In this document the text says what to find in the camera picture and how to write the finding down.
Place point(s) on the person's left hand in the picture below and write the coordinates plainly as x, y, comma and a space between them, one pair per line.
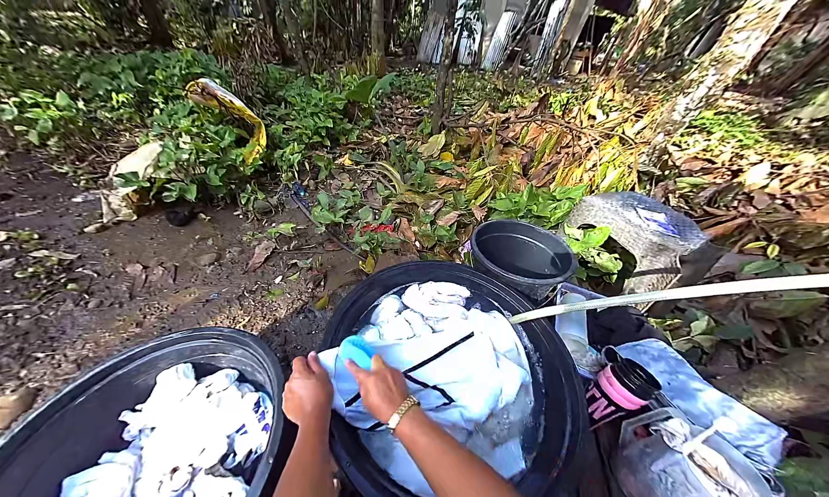
308, 395

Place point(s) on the person's right hand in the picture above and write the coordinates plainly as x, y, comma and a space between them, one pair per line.
384, 392

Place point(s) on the person's right thumb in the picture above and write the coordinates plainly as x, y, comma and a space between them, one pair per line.
357, 371

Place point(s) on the person's left thumb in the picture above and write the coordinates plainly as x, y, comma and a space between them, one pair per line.
315, 363

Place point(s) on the person's right fingers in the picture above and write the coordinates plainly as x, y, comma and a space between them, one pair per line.
380, 362

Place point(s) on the person's left fingers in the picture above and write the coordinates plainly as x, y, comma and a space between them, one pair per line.
295, 371

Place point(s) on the light blue scrub brush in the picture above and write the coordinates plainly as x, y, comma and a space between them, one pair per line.
357, 351

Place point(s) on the white garment with black stripes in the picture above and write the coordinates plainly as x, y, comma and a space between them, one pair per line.
424, 362

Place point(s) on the person's left forearm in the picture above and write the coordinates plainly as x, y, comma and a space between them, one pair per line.
306, 460

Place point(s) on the person's right forearm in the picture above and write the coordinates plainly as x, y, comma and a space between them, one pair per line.
450, 461

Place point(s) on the pile of white wet clothes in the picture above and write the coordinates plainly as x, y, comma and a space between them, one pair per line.
429, 310

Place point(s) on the heap of white laundry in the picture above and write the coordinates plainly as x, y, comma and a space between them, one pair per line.
183, 431

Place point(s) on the dark grey plastic bucket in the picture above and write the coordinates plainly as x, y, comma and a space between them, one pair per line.
525, 266

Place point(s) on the round black wash basin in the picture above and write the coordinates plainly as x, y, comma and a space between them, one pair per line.
560, 386

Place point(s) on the clear plastic bottle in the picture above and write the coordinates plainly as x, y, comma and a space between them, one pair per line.
574, 326

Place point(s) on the black cloth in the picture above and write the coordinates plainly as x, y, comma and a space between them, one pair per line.
618, 324

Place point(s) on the black and pink container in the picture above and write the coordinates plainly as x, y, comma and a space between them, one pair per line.
623, 385

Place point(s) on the green leafy plants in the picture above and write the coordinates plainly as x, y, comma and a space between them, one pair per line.
204, 141

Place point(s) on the large oval black tub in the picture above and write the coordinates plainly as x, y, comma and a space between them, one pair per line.
48, 442

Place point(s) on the dirty whitish sack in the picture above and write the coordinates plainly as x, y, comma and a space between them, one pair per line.
132, 172

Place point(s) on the yellow plastic wrapper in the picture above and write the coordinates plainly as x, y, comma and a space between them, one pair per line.
231, 105

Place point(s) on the thin dark tree trunk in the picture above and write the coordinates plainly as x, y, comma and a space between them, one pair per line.
443, 83

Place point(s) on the heap of dry leaves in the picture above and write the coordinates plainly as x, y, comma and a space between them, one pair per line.
566, 141

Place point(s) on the translucent sack with blue print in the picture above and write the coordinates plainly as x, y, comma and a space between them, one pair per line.
639, 231

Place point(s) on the tan stone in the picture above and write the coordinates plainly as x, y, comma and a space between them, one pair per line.
3, 411

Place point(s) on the knotted clear plastic bag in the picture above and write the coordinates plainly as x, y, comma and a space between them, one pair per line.
683, 459

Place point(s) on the slim brown tree trunk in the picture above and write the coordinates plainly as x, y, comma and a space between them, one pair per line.
378, 38

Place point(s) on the light blue patterned cloth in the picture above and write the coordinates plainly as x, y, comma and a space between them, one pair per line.
708, 397

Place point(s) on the corrugated metal sheet fence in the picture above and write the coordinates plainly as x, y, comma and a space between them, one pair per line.
500, 34

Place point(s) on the fallen brown log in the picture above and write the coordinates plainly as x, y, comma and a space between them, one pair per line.
794, 379

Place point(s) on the thick mottled tree trunk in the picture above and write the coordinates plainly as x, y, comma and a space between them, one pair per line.
711, 76

